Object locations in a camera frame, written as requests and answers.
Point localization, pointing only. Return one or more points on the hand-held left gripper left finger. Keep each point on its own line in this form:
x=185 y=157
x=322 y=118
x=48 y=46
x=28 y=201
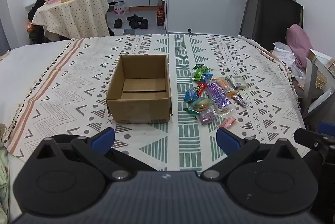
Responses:
x=103 y=139

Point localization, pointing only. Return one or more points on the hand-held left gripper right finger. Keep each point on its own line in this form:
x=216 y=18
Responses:
x=227 y=141

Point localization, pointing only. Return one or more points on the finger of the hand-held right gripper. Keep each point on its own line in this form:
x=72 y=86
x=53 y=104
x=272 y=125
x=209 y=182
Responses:
x=306 y=137

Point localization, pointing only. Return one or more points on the small orange snack packet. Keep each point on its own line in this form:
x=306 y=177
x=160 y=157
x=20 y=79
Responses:
x=227 y=122

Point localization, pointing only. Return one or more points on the small purple snack packet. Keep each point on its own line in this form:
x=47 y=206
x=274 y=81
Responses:
x=206 y=116

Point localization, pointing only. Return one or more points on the purple bar clear wrapper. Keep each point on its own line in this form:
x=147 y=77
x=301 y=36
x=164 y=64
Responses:
x=240 y=101

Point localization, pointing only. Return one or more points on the brown cardboard box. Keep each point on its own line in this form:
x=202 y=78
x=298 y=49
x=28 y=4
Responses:
x=138 y=110

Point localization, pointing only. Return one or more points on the round biscuit packet green ends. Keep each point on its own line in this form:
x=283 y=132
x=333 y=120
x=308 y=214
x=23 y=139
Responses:
x=200 y=104

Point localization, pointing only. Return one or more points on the large purple snack packet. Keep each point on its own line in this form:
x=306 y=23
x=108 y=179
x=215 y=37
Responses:
x=218 y=95

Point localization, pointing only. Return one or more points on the orange biscuit packet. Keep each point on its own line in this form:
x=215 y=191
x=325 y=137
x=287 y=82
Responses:
x=226 y=86

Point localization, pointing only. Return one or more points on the small red snack packet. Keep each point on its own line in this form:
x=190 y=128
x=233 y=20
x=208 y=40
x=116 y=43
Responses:
x=201 y=88

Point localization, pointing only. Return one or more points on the grey white snack packet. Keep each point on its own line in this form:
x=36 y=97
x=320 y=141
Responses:
x=237 y=82

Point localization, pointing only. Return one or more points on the small blue snack packet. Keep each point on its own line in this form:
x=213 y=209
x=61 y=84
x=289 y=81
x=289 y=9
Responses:
x=207 y=77

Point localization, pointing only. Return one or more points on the green snack packet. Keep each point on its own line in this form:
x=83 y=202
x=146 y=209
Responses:
x=199 y=70

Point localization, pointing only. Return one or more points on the wicker basket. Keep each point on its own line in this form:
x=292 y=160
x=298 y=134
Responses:
x=320 y=80

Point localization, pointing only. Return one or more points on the white cloth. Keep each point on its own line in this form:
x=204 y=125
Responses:
x=284 y=55

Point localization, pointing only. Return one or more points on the pink cloth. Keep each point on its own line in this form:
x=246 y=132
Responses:
x=299 y=43

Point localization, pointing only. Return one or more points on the light green cloth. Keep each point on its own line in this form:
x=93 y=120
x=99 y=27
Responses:
x=3 y=176

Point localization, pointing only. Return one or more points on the white bed sheet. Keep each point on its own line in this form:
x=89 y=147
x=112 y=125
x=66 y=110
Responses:
x=26 y=64

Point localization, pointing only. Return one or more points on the grey floor mat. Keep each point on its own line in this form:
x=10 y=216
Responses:
x=128 y=31

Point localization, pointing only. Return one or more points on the black slipper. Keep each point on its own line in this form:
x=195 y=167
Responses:
x=144 y=24
x=118 y=22
x=134 y=24
x=134 y=17

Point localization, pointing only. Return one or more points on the black flat panel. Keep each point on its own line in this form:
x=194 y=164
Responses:
x=277 y=19

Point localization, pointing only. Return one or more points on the table with dotted tablecloth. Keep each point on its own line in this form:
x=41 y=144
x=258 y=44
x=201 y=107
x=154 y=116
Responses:
x=73 y=14

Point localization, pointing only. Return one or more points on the pack of water bottles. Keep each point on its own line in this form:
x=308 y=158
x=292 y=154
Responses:
x=121 y=8

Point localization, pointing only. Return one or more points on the red drink bottle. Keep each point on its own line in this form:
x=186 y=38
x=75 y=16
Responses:
x=160 y=15

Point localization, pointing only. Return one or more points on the black bag pile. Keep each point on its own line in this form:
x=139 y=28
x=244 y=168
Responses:
x=39 y=6

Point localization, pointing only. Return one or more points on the white frame stand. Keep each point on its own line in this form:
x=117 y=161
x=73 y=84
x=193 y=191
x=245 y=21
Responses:
x=310 y=82

